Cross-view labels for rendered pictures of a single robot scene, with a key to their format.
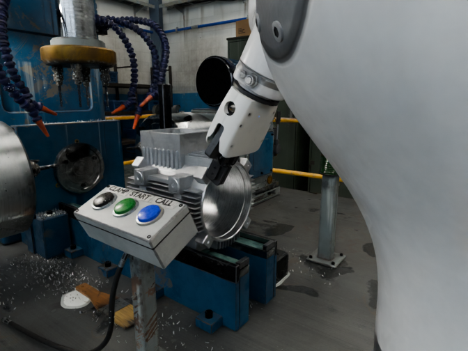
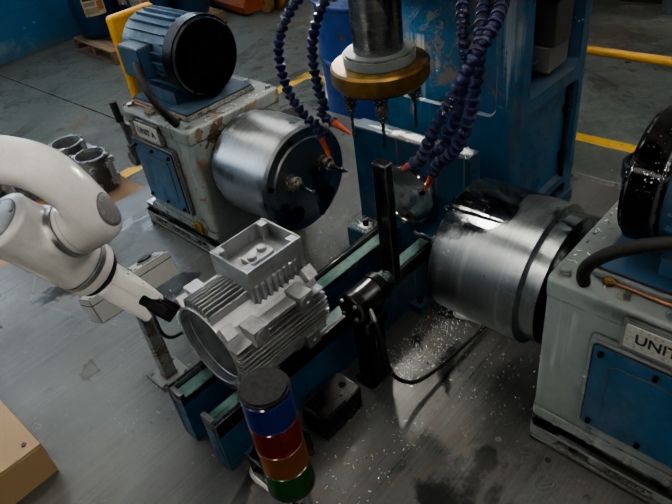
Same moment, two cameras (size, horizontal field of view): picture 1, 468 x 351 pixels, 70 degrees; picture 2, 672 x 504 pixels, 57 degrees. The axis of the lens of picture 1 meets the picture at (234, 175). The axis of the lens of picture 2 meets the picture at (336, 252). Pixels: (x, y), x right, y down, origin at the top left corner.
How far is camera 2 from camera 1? 1.33 m
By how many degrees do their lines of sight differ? 91
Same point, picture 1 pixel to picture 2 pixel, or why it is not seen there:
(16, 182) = (253, 195)
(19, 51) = (412, 19)
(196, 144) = (229, 273)
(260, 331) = (178, 450)
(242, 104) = not seen: hidden behind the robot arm
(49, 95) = (441, 81)
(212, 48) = not seen: outside the picture
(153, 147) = (248, 243)
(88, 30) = (361, 45)
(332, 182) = not seen: hidden behind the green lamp
